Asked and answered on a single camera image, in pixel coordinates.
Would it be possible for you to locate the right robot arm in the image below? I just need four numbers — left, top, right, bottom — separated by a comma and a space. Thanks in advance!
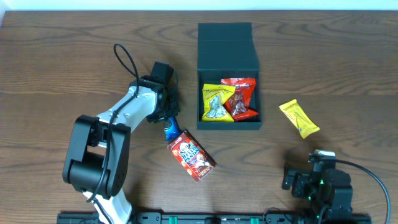
282, 168, 372, 224

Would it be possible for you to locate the red Hello Panda box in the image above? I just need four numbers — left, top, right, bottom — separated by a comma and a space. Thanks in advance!
167, 131, 216, 183

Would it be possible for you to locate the yellow wrapped snack bar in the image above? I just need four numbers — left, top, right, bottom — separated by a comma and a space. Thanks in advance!
279, 99, 320, 139

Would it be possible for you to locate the blue Oreo cookie pack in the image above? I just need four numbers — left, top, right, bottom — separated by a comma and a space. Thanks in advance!
164, 117, 181, 141

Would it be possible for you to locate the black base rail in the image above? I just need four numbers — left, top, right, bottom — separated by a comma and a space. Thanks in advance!
56, 211, 373, 224

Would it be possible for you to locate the red jerky snack bag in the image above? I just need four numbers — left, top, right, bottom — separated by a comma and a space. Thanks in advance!
221, 78, 258, 122

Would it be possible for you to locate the dark green open box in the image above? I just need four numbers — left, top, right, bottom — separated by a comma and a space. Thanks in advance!
197, 22, 262, 130

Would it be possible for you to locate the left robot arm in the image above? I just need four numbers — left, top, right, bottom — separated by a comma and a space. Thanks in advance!
62, 75, 178, 223

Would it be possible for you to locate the yellow seed snack bag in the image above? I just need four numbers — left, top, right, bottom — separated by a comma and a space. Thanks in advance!
201, 83, 236, 122

